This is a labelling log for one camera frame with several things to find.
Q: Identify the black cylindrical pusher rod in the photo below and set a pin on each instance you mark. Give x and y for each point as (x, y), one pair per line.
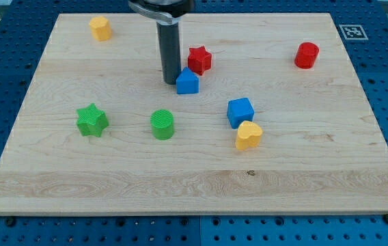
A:
(169, 47)

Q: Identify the yellow hexagon block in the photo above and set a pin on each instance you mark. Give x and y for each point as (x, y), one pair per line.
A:
(100, 28)

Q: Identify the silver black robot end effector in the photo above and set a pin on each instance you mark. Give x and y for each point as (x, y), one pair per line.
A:
(165, 12)

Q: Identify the red cylinder block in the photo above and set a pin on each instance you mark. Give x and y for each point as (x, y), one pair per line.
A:
(306, 55)

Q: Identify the red star block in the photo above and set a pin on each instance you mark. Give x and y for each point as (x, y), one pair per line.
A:
(199, 60)

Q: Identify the wooden board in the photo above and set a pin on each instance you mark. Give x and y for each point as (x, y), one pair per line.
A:
(321, 153)

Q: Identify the blue cube block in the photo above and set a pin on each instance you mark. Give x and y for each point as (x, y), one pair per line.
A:
(239, 110)

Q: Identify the white fiducial marker tag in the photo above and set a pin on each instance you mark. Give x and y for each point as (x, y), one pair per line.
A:
(353, 32)

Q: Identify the green cylinder block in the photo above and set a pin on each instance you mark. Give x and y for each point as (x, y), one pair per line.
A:
(162, 124)

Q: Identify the green star block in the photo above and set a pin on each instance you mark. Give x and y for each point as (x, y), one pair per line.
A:
(91, 121)

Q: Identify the yellow heart block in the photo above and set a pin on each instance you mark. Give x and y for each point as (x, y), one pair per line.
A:
(249, 135)

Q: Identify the blue triangle block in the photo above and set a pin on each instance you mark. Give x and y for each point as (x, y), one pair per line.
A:
(187, 82)

